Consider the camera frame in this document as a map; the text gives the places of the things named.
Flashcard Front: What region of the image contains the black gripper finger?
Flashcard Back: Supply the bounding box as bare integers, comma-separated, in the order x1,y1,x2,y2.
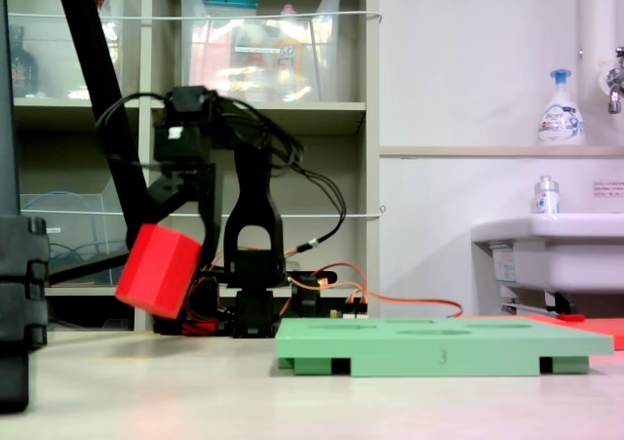
197,162,222,276
143,165,202,226

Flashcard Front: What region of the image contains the red-print wall sign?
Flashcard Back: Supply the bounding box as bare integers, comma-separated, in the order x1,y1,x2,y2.
593,180,624,198

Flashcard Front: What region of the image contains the chrome faucet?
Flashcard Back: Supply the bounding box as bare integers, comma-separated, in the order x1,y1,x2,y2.
604,46,624,115

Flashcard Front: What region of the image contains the dark round bottle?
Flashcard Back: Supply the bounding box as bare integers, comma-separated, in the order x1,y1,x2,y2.
8,24,40,99

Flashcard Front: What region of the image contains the white sink basin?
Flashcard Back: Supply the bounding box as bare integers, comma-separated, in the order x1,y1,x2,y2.
470,213,624,314

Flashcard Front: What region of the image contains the large clear plastic bin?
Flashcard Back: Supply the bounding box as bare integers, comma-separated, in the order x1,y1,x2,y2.
178,0,342,103

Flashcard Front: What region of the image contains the small clear sanitizer bottle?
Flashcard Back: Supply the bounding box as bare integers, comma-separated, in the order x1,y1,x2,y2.
533,175,561,216

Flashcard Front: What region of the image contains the black table clamp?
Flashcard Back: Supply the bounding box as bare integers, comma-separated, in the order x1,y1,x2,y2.
291,269,338,320

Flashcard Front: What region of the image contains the red octagonal pillar block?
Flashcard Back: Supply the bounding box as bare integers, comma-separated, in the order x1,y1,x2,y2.
114,223,204,320

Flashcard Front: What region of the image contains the white cord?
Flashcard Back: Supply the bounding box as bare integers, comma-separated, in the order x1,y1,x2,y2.
7,10,382,24
19,205,387,220

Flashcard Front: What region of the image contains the orange cable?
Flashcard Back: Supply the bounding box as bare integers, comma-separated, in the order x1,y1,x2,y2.
285,260,464,319

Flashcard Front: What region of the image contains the red orange wire bundle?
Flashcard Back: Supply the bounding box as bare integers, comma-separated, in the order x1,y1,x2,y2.
182,263,235,337

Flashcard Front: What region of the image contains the white foam soap pump bottle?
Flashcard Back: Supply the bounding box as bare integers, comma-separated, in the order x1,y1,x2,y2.
537,67,587,147

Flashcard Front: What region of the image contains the beige shelf unit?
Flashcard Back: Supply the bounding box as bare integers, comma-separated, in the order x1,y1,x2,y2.
0,0,381,332

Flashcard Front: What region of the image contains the green shape sorter board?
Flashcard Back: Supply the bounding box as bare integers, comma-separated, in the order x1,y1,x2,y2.
274,316,615,378

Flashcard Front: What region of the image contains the dark grey post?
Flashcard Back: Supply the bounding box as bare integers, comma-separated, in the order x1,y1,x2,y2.
0,0,21,217

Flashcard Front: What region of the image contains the clear bin with bottles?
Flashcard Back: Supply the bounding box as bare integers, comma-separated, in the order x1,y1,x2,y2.
7,0,126,100

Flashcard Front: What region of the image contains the notched black stack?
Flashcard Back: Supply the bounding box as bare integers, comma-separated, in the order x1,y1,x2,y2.
0,215,50,415

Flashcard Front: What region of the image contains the flat orange-red block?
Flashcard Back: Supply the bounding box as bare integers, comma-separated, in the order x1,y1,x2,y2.
470,312,624,351

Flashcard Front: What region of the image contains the clear bin with blue cables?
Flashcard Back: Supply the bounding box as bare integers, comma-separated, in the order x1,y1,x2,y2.
19,176,136,288

